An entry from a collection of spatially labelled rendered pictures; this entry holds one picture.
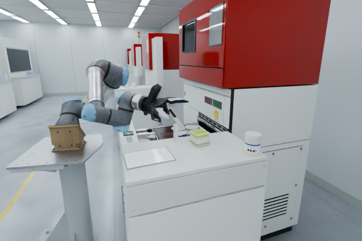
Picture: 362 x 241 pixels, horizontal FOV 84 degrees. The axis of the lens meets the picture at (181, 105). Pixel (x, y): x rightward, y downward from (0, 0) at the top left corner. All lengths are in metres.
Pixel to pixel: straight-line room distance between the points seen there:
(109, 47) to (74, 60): 1.46
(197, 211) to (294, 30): 1.16
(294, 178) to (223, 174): 0.98
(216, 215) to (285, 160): 0.81
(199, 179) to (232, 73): 0.63
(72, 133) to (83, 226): 0.69
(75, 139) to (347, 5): 2.58
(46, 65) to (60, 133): 8.03
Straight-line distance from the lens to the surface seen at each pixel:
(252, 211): 1.11
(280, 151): 1.59
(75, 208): 1.67
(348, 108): 2.51
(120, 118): 0.96
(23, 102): 7.44
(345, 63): 2.52
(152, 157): 0.91
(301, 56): 1.52
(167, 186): 0.82
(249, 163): 0.95
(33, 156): 1.52
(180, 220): 0.93
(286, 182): 1.76
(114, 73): 1.24
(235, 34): 1.20
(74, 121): 1.48
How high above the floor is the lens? 1.38
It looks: 13 degrees down
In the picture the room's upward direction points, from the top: straight up
